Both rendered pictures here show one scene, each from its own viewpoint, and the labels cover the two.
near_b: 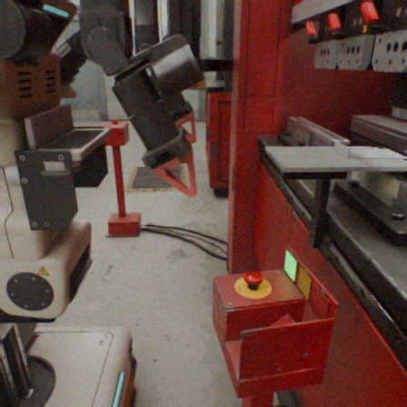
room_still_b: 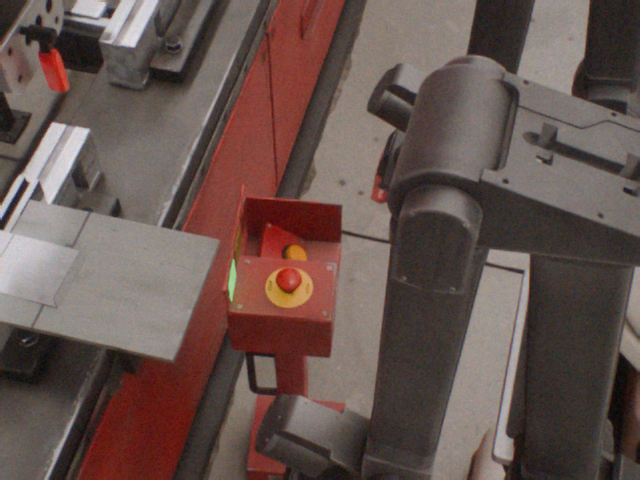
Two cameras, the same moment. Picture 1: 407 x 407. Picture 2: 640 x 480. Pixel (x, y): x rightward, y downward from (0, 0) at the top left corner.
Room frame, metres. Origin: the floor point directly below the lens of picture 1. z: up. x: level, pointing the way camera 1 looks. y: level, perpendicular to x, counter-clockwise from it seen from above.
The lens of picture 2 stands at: (1.28, 0.16, 1.96)
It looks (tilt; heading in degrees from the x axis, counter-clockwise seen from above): 55 degrees down; 197
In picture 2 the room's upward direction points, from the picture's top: straight up
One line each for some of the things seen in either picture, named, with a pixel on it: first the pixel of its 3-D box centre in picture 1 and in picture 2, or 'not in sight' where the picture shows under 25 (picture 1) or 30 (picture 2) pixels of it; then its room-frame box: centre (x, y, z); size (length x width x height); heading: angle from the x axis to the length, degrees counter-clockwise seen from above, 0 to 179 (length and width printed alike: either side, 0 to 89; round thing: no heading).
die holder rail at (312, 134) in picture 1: (312, 139); not in sight; (1.31, -0.41, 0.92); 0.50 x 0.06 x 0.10; 2
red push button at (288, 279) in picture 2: (253, 282); (288, 283); (0.57, -0.10, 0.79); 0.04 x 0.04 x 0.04
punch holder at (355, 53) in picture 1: (368, 35); not in sight; (0.98, -0.42, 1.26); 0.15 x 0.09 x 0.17; 2
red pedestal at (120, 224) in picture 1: (119, 179); not in sight; (2.37, 0.60, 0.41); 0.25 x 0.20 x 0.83; 92
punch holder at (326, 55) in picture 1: (337, 40); not in sight; (1.18, -0.42, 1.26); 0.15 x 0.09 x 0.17; 2
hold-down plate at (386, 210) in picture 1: (371, 207); (62, 281); (0.72, -0.38, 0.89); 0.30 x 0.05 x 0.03; 2
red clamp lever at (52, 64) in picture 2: not in sight; (46, 59); (0.60, -0.38, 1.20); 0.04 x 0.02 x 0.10; 92
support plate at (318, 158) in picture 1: (331, 157); (97, 277); (0.75, -0.29, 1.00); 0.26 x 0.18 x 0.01; 92
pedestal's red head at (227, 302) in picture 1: (264, 313); (286, 272); (0.53, -0.12, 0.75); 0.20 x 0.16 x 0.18; 11
